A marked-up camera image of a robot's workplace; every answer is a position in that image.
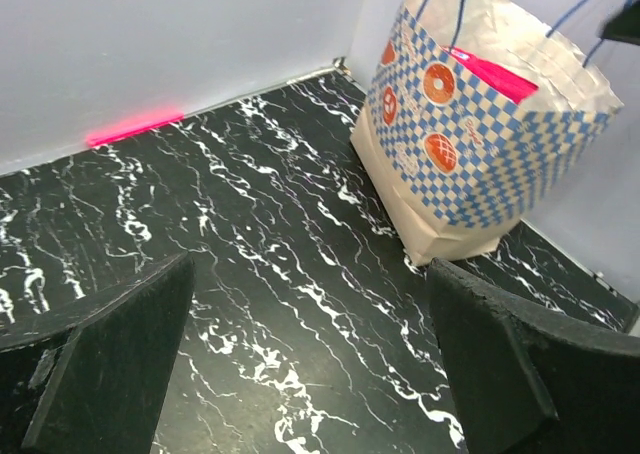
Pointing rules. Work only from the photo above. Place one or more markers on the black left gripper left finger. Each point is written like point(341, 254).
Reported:
point(92, 375)

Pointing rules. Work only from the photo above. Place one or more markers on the pink popcorn snack bag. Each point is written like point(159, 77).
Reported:
point(511, 85)

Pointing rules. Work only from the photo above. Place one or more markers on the checkered paper bag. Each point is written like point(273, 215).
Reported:
point(456, 163)

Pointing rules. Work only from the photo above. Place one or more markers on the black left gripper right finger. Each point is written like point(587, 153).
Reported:
point(526, 379)

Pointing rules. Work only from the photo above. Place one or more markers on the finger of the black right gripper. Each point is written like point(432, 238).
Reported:
point(624, 26)

